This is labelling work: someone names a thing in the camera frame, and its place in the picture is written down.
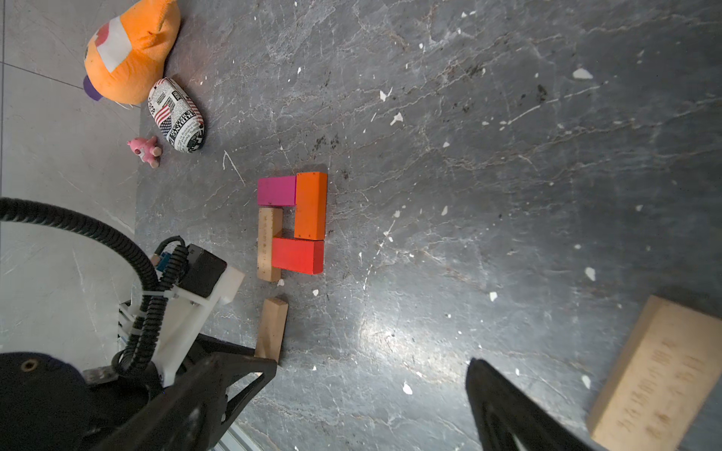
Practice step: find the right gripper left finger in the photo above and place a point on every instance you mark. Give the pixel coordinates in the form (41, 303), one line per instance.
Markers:
(192, 414)

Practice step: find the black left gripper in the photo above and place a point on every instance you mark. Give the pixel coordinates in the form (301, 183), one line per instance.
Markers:
(160, 329)

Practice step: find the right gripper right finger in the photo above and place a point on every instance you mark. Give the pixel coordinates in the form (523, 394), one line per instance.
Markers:
(507, 419)

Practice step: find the wooden block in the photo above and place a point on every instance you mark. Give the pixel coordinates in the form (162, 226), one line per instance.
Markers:
(271, 329)
(270, 227)
(668, 367)

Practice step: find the red block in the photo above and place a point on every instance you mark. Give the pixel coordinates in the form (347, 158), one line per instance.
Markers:
(302, 256)

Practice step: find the magenta block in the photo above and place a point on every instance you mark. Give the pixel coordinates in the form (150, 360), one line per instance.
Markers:
(277, 192)

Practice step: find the orange block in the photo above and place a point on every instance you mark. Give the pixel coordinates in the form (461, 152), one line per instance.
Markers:
(310, 208)

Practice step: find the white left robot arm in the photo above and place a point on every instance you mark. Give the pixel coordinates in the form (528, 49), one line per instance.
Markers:
(102, 349)

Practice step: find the small pink toy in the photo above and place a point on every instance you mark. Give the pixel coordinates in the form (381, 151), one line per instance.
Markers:
(147, 150)

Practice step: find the small printed packet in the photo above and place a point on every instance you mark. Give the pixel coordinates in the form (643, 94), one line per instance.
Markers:
(177, 116)

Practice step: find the orange plush toy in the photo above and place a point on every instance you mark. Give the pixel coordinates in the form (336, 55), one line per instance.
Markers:
(126, 56)

